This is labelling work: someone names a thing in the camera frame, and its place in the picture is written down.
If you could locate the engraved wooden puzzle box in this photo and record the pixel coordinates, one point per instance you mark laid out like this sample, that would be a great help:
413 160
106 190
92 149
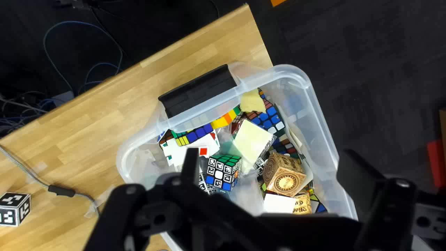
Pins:
284 176

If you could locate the black white marker tag cube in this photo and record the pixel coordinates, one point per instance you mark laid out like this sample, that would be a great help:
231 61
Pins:
14 209

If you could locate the red object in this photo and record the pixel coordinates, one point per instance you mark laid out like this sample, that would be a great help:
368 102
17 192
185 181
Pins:
436 160

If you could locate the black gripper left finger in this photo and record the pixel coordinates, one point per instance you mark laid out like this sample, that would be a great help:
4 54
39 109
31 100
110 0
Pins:
190 162

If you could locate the blue faced Rubik's cube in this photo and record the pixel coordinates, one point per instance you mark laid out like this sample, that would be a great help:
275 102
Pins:
268 117

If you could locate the black box latch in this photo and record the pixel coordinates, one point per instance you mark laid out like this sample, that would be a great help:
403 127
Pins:
199 91

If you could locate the blue yellow Rubik's cube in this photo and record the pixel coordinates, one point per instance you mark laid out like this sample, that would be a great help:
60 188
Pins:
199 132

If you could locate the pale yellow cube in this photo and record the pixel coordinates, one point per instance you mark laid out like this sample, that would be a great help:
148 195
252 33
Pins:
251 139

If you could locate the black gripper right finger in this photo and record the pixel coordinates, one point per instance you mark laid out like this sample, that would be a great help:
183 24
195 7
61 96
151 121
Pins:
360 181

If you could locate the clear plastic storage box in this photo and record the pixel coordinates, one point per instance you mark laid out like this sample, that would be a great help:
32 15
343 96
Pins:
315 134

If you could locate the white cube with coloured stickers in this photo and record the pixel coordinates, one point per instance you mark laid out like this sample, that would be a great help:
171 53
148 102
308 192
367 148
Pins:
185 148

